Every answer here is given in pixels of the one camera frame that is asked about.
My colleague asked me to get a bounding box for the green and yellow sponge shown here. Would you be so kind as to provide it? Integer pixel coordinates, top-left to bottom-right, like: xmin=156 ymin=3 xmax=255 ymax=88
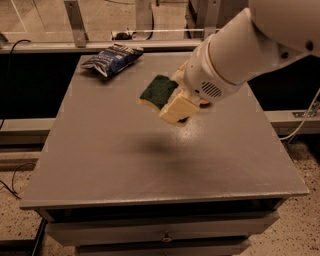
xmin=140 ymin=75 xmax=178 ymax=111

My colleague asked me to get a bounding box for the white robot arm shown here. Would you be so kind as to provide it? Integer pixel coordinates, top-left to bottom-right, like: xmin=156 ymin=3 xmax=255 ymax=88
xmin=160 ymin=0 xmax=320 ymax=125

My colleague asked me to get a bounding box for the metal frame rail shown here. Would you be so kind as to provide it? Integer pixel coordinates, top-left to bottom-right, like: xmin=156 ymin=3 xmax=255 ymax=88
xmin=0 ymin=0 xmax=222 ymax=54

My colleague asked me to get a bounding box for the black cable on floor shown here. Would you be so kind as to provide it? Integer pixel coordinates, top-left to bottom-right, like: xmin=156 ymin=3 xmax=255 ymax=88
xmin=0 ymin=39 xmax=37 ymax=200

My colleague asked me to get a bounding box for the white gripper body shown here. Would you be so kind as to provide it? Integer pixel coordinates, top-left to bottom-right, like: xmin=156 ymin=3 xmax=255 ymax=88
xmin=183 ymin=35 xmax=241 ymax=104

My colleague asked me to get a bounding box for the blue chip bag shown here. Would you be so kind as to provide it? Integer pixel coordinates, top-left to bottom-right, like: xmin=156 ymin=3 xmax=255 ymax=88
xmin=81 ymin=44 xmax=144 ymax=78

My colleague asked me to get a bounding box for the grey drawer cabinet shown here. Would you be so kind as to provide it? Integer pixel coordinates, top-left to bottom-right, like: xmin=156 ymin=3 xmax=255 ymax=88
xmin=21 ymin=53 xmax=308 ymax=256

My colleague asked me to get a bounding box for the white cable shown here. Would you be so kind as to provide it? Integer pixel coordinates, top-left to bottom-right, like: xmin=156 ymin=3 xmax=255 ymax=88
xmin=279 ymin=88 xmax=320 ymax=142

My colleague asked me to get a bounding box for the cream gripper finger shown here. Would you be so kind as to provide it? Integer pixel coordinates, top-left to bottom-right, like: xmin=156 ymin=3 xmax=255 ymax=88
xmin=171 ymin=63 xmax=187 ymax=87
xmin=159 ymin=91 xmax=201 ymax=126

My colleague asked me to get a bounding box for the metal drawer knob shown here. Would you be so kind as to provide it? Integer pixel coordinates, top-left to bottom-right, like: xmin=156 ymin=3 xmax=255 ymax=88
xmin=161 ymin=233 xmax=173 ymax=243

